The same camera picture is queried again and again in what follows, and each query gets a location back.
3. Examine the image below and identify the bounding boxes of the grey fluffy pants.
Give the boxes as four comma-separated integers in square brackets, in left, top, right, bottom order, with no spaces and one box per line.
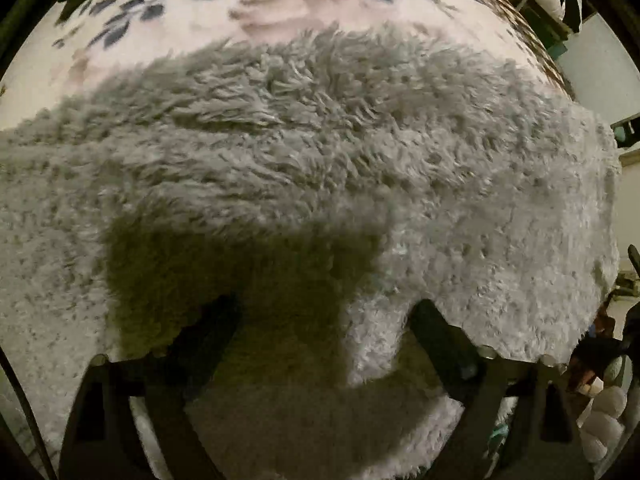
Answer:
[1,29,620,479]

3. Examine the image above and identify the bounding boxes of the floral bed blanket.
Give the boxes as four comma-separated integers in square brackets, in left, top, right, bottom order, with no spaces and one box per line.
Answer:
[1,0,567,128]

